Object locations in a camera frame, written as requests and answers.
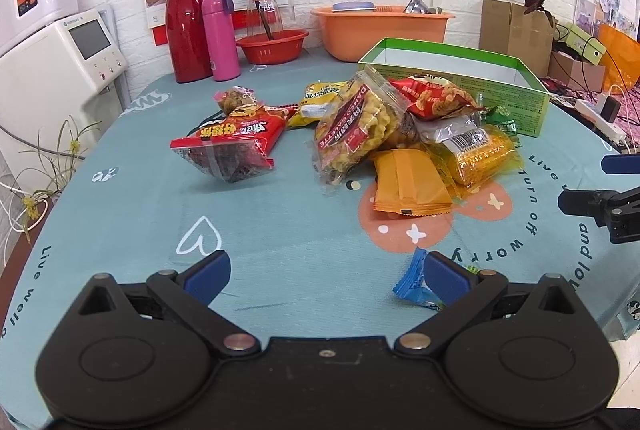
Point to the white power strip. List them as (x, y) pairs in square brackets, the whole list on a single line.
[(611, 132)]

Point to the pink thermos bottle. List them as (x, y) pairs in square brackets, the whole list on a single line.
[(219, 31)]

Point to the white snack packet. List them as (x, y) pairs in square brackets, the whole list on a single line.
[(440, 130)]

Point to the blue lidded tin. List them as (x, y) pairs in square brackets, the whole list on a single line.
[(353, 7)]

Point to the blue candy wrapper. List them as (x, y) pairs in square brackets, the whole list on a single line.
[(412, 286)]

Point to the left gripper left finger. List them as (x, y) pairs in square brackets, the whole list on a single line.
[(185, 298)]

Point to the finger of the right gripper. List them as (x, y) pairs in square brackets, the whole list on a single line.
[(621, 164), (616, 211)]

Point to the brown cardboard box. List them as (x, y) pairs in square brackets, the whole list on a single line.
[(506, 29)]

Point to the light green small box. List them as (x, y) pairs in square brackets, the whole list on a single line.
[(589, 48)]

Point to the orange snack packet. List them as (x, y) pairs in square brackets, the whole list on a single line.
[(408, 184)]

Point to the red thermos jug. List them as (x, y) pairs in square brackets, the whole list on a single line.
[(187, 40)]

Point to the red fried snack bag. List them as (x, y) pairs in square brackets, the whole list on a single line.
[(434, 98)]

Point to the white touchscreen appliance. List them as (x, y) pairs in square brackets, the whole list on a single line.
[(68, 68)]

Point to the green cardboard box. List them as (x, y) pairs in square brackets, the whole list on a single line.
[(500, 80)]

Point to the red plastic basket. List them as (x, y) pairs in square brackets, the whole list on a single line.
[(285, 46)]

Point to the yellow transparent snack bag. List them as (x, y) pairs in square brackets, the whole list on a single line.
[(470, 160)]

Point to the green candy packet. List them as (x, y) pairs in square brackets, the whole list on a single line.
[(501, 118)]

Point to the pink nut snack bag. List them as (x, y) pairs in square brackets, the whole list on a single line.
[(233, 98)]

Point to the orange plastic basin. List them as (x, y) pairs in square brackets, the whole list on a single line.
[(348, 35)]

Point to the clear glass pitcher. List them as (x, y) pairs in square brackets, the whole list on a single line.
[(266, 18)]

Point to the Danco Galette cookie bag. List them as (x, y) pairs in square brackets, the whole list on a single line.
[(368, 114)]

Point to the yellow chips bag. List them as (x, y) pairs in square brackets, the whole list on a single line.
[(314, 103)]

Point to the orange bag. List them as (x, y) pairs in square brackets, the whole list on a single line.
[(620, 60)]

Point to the dried yellow flower plant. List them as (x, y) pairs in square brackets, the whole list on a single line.
[(33, 188)]

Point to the red Vidal snack bag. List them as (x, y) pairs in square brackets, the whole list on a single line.
[(237, 147)]

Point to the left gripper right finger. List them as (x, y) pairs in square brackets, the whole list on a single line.
[(468, 298)]

